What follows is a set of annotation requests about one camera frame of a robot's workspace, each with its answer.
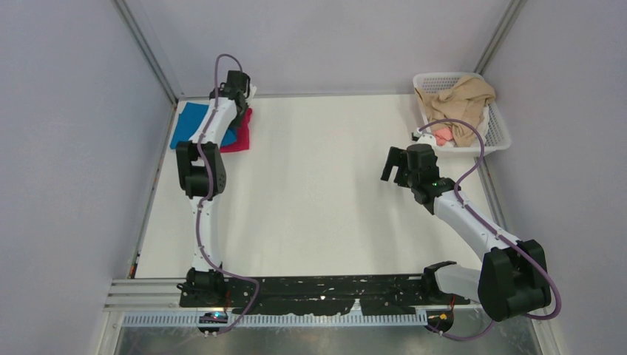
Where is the blue t shirt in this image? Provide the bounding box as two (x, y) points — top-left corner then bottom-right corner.
(169, 100), (245, 152)

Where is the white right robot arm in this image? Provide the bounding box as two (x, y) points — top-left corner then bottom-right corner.
(381, 143), (557, 322)

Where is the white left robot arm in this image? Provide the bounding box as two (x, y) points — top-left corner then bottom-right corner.
(174, 70), (251, 307)

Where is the pink garment in basket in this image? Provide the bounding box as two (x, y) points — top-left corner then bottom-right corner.
(433, 126), (455, 148)

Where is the folded red t shirt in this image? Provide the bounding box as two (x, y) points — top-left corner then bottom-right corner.
(220, 108), (253, 153)

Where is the white garment in basket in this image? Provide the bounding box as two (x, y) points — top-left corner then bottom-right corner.
(476, 105), (490, 147)

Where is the beige t shirt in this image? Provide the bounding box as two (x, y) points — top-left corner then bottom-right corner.
(416, 75), (495, 148)

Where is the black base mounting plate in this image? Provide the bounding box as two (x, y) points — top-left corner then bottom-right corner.
(177, 271), (469, 316)

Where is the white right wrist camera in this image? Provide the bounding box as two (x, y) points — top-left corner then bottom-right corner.
(411, 128), (438, 146)

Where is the aluminium frame rail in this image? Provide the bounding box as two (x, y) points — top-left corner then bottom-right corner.
(112, 0), (178, 106)

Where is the white slotted cable duct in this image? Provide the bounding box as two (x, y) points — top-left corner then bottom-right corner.
(122, 311), (427, 328)

